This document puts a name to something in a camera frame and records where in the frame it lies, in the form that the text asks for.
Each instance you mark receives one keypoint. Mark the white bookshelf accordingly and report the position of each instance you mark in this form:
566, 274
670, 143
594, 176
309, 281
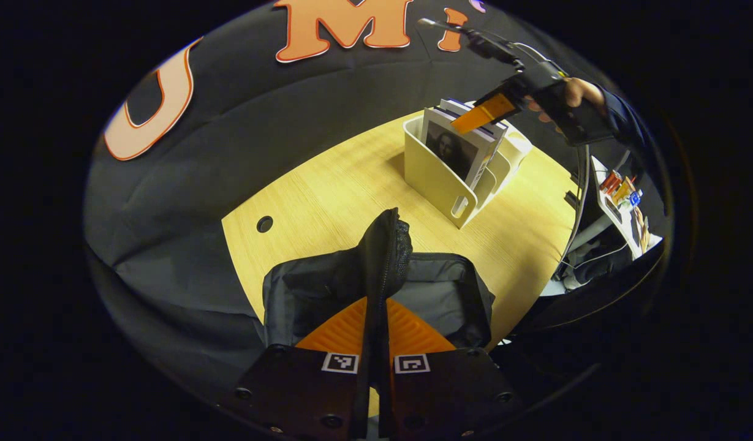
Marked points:
434, 177

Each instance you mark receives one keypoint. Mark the blue cover book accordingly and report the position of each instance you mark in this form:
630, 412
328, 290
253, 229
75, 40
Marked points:
495, 127

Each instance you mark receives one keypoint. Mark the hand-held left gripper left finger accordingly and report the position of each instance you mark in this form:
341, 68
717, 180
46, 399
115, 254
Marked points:
362, 398

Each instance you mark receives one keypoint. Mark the blue small box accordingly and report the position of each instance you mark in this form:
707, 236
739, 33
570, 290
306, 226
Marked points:
635, 198

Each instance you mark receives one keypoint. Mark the red-orange small box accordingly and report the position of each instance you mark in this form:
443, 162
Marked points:
610, 182

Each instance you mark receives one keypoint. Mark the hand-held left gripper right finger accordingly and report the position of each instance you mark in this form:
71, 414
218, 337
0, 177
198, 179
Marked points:
385, 398

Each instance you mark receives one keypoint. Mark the white side desk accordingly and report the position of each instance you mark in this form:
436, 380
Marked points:
615, 223

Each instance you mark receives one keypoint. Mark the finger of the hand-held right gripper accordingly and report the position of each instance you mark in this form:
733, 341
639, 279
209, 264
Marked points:
483, 113

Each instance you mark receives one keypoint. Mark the yellow small box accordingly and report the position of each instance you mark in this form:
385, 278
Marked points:
623, 191

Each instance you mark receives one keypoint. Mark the portrait cover book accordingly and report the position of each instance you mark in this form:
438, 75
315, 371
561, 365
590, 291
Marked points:
453, 150

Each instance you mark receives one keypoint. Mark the black schoolbag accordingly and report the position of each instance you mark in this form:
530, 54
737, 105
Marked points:
327, 282

